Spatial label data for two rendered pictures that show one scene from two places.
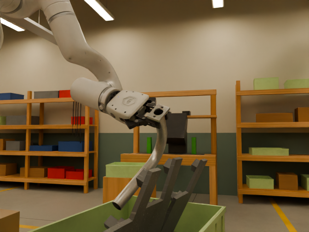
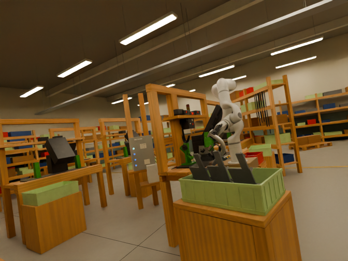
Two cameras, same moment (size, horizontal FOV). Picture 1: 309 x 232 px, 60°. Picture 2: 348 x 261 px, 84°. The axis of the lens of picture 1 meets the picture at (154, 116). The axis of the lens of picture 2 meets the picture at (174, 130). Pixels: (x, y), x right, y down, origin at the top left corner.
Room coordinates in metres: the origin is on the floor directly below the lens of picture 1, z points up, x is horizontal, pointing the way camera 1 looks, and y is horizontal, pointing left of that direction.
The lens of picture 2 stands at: (0.88, -1.39, 1.30)
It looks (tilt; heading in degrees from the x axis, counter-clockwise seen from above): 1 degrees up; 107
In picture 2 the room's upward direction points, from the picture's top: 8 degrees counter-clockwise
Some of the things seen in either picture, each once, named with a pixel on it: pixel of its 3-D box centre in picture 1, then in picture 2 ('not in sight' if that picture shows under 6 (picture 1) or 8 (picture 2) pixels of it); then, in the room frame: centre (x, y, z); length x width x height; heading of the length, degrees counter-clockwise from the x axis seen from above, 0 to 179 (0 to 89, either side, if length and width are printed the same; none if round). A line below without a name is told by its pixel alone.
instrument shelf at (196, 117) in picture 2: not in sight; (187, 117); (0.26, 1.44, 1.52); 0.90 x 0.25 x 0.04; 72
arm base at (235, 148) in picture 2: not in sight; (235, 153); (0.87, 0.62, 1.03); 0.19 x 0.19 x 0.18
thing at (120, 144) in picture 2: not in sight; (106, 147); (-5.33, 7.02, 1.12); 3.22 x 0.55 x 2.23; 75
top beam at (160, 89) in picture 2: not in sight; (182, 93); (0.22, 1.45, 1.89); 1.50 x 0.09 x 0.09; 72
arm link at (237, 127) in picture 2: not in sight; (235, 131); (0.89, 0.62, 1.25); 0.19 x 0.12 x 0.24; 179
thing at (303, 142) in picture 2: not in sight; (308, 142); (3.64, 7.52, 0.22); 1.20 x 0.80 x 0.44; 25
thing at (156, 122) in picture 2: not in sight; (187, 128); (0.22, 1.45, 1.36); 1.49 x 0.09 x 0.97; 72
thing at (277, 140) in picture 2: not in sight; (255, 126); (1.50, 4.63, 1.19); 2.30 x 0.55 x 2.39; 116
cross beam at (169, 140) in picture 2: not in sight; (184, 138); (0.16, 1.47, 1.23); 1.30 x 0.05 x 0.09; 72
